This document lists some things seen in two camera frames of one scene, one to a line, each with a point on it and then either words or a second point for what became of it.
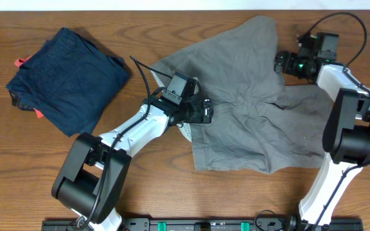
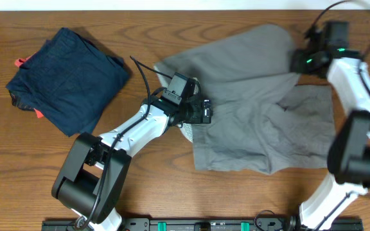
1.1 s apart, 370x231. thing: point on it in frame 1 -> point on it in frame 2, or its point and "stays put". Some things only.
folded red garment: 18,63 stays put
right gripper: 291,56 -> 299,64
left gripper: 206,110 stays put
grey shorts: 261,122 stays put
